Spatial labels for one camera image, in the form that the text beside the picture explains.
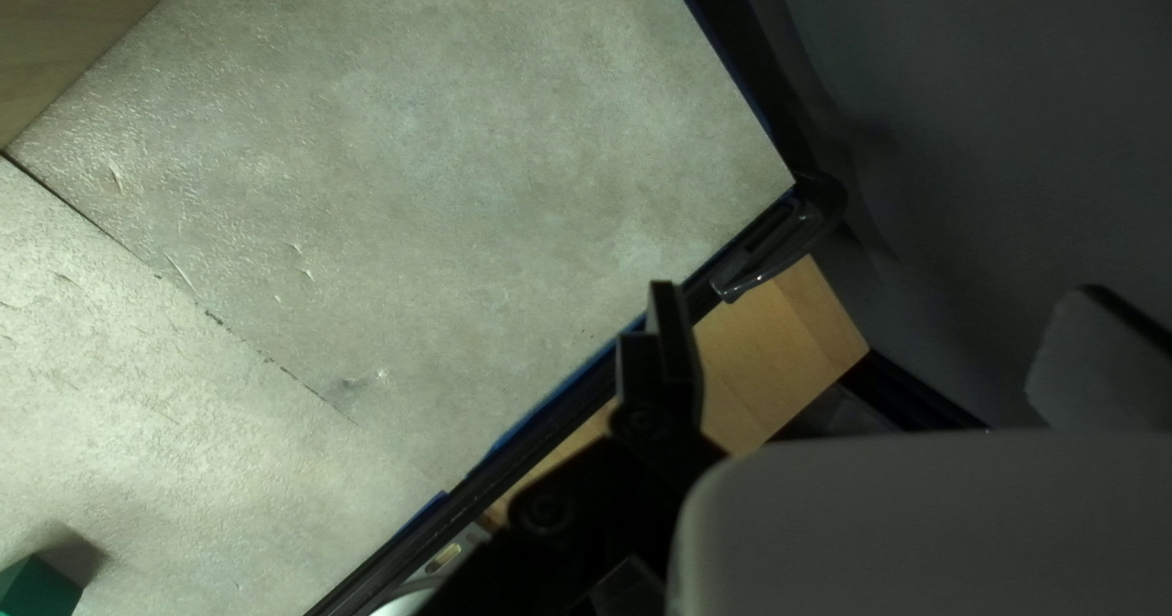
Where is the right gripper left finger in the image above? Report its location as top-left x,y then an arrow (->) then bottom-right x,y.
439,279 -> 729,616

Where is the green toy block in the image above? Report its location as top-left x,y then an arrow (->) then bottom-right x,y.
0,552 -> 85,616

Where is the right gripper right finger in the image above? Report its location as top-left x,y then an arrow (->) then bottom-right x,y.
1024,284 -> 1172,432

